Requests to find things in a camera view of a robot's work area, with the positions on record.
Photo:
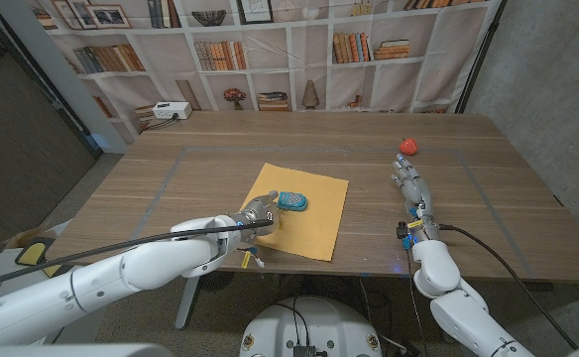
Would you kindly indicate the brown cardboard piece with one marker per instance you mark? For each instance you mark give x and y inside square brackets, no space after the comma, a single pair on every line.
[27,235]

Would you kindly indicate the blue oval object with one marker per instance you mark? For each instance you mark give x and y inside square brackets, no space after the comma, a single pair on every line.
[292,201]

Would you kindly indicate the red cap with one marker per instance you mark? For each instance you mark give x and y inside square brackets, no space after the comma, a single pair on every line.
[408,147]

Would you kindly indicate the yellow paper envelope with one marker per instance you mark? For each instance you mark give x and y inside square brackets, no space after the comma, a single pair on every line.
[314,228]

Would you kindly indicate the printed bookshelf backdrop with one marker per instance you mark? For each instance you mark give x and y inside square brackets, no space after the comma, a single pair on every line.
[309,64]

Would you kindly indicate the white power strip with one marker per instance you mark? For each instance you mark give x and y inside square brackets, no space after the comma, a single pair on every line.
[171,109]

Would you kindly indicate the grey table leg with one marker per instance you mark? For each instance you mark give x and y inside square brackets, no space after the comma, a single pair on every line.
[189,307]

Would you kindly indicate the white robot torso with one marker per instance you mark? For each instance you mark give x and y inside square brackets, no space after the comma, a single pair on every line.
[339,322]

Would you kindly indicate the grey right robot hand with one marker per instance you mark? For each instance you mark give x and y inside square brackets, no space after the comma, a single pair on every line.
[418,193]

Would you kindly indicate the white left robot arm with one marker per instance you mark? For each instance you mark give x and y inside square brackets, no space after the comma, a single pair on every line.
[121,273]

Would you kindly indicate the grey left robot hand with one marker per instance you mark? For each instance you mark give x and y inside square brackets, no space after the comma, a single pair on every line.
[260,210]

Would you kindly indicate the black backdrop stand pole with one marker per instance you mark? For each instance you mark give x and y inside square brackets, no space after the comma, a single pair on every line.
[484,54]

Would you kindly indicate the yellow and black object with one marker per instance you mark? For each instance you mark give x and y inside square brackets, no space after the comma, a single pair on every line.
[32,252]

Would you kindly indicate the dark round floor fixture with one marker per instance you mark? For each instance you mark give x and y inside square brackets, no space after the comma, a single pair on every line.
[217,280]

